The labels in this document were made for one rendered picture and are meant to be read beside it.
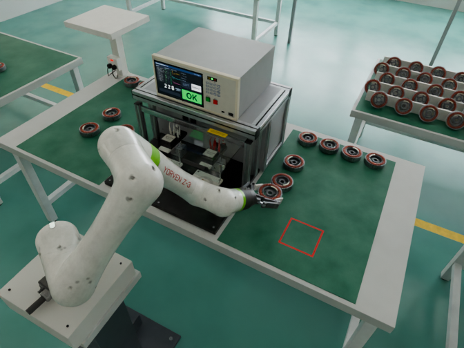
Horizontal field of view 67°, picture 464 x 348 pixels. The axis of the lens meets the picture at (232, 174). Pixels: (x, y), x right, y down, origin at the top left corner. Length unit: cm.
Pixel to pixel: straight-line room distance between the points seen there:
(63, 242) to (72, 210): 164
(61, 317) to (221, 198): 67
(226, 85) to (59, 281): 95
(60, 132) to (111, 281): 115
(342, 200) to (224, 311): 96
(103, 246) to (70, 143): 122
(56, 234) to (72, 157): 90
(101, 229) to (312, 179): 118
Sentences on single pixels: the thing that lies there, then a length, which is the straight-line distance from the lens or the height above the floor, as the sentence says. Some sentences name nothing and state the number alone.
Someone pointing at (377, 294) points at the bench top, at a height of 75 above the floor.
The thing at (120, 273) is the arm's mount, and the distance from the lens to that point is 141.
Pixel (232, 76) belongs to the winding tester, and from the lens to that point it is 148.
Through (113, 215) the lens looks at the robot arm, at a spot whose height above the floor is 129.
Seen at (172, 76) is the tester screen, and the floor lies 124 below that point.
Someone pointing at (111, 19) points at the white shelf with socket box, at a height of 120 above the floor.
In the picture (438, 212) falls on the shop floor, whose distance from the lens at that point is 313.
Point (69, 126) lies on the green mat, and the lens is 232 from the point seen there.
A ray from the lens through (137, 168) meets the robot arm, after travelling 92.
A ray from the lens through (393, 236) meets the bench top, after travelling 176.
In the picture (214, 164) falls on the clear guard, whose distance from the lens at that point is 143.
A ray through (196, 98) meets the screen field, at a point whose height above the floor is 117.
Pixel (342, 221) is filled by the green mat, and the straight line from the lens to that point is 172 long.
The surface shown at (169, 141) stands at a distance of 178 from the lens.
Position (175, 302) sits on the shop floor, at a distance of 226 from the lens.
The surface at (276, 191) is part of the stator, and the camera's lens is 161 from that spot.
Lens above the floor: 202
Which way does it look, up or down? 44 degrees down
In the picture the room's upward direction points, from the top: 2 degrees clockwise
